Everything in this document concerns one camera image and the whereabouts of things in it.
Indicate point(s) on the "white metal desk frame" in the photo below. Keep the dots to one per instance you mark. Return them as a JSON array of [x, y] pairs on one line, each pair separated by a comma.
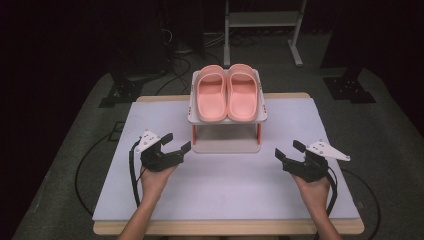
[[263, 19]]

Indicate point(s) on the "wooden table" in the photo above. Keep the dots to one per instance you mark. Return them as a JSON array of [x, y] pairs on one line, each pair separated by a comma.
[[216, 227]]

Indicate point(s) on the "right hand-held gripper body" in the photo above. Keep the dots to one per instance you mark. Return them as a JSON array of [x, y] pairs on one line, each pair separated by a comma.
[[310, 168]]

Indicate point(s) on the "white table mat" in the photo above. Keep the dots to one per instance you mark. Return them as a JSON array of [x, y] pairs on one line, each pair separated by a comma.
[[226, 186]]

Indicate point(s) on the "white shoe rack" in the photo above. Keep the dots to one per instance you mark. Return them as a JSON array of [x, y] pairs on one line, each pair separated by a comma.
[[226, 138]]

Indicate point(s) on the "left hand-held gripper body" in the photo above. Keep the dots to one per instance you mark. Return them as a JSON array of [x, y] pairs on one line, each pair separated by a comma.
[[160, 160]]

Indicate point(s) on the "black stand base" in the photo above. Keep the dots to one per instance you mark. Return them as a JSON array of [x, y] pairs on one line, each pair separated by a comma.
[[348, 88], [128, 90]]

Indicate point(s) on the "person's right hand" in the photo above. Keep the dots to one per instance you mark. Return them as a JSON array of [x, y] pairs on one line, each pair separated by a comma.
[[313, 193]]

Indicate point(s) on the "black floor outlet plate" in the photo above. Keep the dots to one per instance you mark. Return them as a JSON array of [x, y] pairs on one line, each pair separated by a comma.
[[116, 131]]

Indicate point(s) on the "person's left hand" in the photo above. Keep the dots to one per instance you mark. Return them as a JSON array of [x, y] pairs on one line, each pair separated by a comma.
[[156, 183]]

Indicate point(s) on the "pink slipper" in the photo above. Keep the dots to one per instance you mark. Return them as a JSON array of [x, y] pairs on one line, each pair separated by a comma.
[[211, 95], [242, 93]]

